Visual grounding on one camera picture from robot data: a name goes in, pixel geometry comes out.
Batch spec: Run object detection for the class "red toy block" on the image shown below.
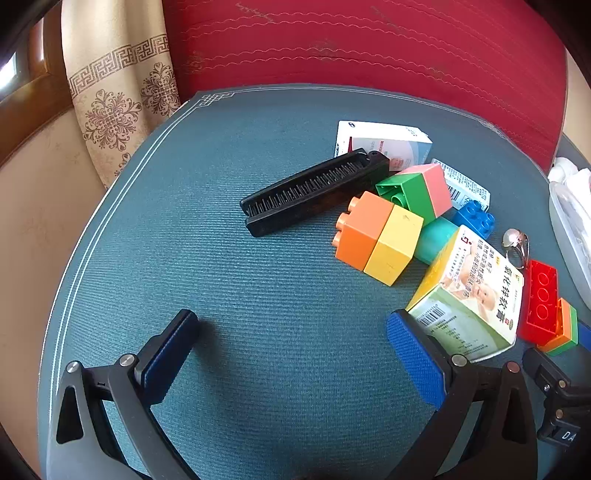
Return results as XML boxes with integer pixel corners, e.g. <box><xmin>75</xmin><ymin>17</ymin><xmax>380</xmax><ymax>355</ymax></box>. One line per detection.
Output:
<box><xmin>517</xmin><ymin>260</ymin><xmax>560</xmax><ymax>344</ymax></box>

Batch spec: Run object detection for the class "beige patterned curtain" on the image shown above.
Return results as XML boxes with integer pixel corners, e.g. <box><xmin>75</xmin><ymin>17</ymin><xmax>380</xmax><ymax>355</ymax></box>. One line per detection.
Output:
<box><xmin>60</xmin><ymin>0</ymin><xmax>182</xmax><ymax>190</ymax></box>

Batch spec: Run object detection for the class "green and pink toy block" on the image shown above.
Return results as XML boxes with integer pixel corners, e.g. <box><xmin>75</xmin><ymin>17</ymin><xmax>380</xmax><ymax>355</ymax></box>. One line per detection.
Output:
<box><xmin>375</xmin><ymin>163</ymin><xmax>454</xmax><ymax>227</ymax></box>

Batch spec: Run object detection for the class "clear plastic bowl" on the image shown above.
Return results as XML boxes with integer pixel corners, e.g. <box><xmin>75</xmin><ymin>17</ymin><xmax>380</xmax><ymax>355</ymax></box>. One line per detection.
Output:
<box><xmin>548</xmin><ymin>181</ymin><xmax>591</xmax><ymax>319</ymax></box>

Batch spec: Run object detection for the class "teal cloth-covered desktop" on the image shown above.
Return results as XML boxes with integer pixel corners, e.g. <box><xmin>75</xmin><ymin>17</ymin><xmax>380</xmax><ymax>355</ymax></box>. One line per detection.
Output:
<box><xmin>37</xmin><ymin>83</ymin><xmax>591</xmax><ymax>480</ymax></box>

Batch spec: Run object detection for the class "teal toy block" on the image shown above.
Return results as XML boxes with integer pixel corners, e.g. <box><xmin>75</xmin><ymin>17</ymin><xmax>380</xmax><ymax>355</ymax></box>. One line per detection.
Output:
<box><xmin>413</xmin><ymin>217</ymin><xmax>460</xmax><ymax>266</ymax></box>

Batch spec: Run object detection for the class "metal ring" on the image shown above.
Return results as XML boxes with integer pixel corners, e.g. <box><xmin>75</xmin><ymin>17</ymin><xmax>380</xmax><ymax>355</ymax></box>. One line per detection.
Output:
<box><xmin>502</xmin><ymin>228</ymin><xmax>531</xmax><ymax>271</ymax></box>

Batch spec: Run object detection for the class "red quilted mattress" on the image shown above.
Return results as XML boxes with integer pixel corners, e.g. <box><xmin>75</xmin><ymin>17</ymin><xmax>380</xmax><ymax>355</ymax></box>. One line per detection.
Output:
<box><xmin>163</xmin><ymin>0</ymin><xmax>570</xmax><ymax>171</ymax></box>

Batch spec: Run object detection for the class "black folding comb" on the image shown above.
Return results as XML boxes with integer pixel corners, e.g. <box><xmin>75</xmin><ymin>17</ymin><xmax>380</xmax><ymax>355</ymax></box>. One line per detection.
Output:
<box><xmin>240</xmin><ymin>150</ymin><xmax>391</xmax><ymax>238</ymax></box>

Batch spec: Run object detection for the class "white clothes pile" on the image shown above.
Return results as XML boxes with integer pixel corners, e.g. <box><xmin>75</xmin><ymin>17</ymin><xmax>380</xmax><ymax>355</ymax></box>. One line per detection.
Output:
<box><xmin>547</xmin><ymin>157</ymin><xmax>591</xmax><ymax>185</ymax></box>

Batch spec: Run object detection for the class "yellow toy block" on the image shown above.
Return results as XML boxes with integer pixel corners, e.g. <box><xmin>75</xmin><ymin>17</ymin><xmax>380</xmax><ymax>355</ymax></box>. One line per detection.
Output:
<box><xmin>363</xmin><ymin>204</ymin><xmax>424</xmax><ymax>287</ymax></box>

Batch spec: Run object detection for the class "white and blue carton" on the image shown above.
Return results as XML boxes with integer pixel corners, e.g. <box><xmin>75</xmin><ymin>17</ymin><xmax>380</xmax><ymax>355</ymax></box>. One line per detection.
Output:
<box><xmin>333</xmin><ymin>121</ymin><xmax>434</xmax><ymax>172</ymax></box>

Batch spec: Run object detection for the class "yellow-green ointment box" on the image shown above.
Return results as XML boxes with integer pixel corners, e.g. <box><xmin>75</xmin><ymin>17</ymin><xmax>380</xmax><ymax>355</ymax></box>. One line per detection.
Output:
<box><xmin>405</xmin><ymin>225</ymin><xmax>526</xmax><ymax>363</ymax></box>

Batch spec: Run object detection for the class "orange and green toy block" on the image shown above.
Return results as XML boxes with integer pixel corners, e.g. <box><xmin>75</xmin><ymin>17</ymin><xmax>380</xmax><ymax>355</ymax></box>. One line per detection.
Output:
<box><xmin>536</xmin><ymin>298</ymin><xmax>579</xmax><ymax>357</ymax></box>

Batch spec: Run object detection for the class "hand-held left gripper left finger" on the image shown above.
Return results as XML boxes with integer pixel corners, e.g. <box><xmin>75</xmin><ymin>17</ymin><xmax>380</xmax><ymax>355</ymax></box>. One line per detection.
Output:
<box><xmin>46</xmin><ymin>309</ymin><xmax>201</xmax><ymax>480</ymax></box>

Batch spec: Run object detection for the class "wooden window frame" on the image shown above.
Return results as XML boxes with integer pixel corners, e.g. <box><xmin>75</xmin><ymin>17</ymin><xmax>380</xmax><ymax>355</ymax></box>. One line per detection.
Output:
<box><xmin>0</xmin><ymin>0</ymin><xmax>75</xmax><ymax>167</ymax></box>

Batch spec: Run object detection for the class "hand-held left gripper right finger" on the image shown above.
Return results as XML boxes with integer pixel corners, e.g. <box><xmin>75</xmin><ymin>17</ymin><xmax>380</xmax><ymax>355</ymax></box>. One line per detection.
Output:
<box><xmin>387</xmin><ymin>310</ymin><xmax>539</xmax><ymax>480</ymax></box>

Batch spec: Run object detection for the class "blue toy block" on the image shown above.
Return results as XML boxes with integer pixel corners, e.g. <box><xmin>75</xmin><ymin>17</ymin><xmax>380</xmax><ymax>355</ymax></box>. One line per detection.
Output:
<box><xmin>450</xmin><ymin>200</ymin><xmax>496</xmax><ymax>241</ymax></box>

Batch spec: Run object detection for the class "small white barcode box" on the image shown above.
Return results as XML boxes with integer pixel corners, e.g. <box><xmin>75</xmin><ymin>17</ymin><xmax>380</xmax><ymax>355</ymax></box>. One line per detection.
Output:
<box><xmin>431</xmin><ymin>158</ymin><xmax>491</xmax><ymax>213</ymax></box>

